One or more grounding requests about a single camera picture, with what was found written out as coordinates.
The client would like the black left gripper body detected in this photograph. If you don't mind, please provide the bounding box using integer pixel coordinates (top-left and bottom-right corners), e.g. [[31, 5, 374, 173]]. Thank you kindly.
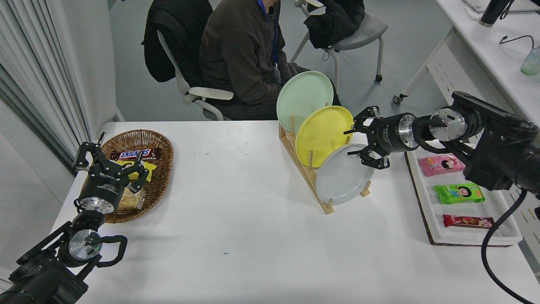
[[79, 169, 127, 205]]

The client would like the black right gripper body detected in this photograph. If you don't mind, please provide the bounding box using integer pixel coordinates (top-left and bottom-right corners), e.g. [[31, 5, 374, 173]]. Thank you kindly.
[[367, 113, 407, 156]]

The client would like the grey plate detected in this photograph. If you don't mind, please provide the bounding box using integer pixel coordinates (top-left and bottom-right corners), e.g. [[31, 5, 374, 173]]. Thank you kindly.
[[315, 143, 375, 206]]

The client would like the yellow plate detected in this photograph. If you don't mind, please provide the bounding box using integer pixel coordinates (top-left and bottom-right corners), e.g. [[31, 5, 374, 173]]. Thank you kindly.
[[295, 106, 354, 168]]

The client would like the pale green plate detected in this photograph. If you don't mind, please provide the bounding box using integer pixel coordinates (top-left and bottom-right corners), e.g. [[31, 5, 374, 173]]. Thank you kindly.
[[276, 71, 335, 135]]

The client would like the wooden plate rack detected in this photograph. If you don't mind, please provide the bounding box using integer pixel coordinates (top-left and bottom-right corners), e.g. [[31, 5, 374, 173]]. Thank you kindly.
[[279, 103, 372, 215]]

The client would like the yellow snack pack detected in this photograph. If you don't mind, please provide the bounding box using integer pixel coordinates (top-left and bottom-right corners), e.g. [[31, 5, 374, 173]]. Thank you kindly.
[[114, 160, 157, 182]]

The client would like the brown wicker basket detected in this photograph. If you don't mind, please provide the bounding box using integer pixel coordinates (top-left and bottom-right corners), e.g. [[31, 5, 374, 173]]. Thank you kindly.
[[91, 130, 174, 224]]

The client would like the Snickers chocolate bar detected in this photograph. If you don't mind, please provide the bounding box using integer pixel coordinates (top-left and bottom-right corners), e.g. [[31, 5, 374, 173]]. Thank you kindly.
[[111, 147, 161, 162]]

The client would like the clear bag of crackers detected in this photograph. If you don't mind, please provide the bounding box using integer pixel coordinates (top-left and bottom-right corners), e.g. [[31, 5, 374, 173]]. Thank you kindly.
[[117, 186, 146, 212]]

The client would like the pink snack pack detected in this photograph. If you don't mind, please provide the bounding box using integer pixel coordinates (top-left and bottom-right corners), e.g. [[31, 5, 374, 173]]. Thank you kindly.
[[418, 153, 466, 177]]

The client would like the white rectangular tray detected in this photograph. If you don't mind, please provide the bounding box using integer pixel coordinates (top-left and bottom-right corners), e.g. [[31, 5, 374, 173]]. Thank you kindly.
[[405, 144, 523, 246]]

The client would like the grey wheeled chair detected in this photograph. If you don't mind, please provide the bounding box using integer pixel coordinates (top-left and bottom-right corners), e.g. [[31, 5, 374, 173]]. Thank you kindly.
[[290, 0, 389, 94]]

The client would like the green snack pack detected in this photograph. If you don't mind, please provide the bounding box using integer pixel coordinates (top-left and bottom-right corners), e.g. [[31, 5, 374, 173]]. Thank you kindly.
[[433, 183, 486, 205]]

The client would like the black jacket on grey chair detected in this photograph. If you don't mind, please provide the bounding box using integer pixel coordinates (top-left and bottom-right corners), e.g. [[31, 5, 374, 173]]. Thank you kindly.
[[304, 0, 366, 50]]

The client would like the white office chair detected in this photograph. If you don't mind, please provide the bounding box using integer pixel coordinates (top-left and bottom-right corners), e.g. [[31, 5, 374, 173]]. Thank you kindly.
[[157, 30, 235, 122]]

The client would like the white curtain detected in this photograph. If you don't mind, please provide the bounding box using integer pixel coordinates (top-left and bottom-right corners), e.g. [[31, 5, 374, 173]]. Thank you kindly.
[[0, 0, 91, 169]]

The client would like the red snack bar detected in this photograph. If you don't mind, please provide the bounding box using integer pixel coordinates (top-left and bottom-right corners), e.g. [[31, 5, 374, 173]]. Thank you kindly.
[[443, 214, 495, 229]]

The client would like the white desk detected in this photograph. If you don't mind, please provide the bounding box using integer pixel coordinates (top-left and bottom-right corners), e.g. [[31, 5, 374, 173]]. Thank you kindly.
[[392, 0, 540, 254]]

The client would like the person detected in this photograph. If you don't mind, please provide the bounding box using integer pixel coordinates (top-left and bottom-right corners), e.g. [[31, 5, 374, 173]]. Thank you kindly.
[[199, 0, 342, 121]]

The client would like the black jacket on white chair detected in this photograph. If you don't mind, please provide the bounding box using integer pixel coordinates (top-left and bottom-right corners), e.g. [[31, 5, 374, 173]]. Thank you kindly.
[[141, 0, 213, 84]]

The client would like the pale green cup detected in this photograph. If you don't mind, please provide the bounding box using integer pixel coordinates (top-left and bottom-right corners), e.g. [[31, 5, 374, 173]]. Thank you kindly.
[[520, 46, 540, 77]]

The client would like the black bottle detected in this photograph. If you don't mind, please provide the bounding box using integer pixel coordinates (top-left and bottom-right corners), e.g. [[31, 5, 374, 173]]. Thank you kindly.
[[480, 0, 513, 27]]

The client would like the blue lanyard with badge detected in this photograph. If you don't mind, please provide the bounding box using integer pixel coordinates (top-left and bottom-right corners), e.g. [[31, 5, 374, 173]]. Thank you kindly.
[[258, 0, 281, 84]]

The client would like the black cable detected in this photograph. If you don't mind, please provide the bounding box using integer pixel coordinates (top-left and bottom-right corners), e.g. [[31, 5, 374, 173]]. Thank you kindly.
[[499, 35, 535, 49]]

